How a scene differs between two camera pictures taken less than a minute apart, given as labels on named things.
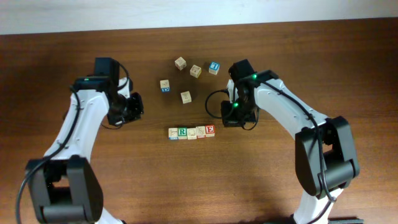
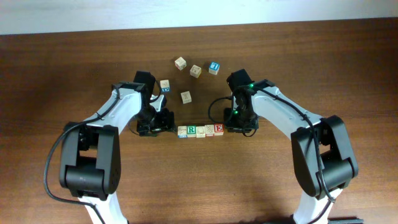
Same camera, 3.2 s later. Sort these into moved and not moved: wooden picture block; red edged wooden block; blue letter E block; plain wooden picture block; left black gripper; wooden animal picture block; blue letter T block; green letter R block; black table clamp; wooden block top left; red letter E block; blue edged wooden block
Moved: red edged wooden block; red letter E block; wooden picture block; blue edged wooden block; green letter R block; left black gripper
Not moved: wooden block top left; black table clamp; blue letter E block; blue letter T block; wooden animal picture block; plain wooden picture block
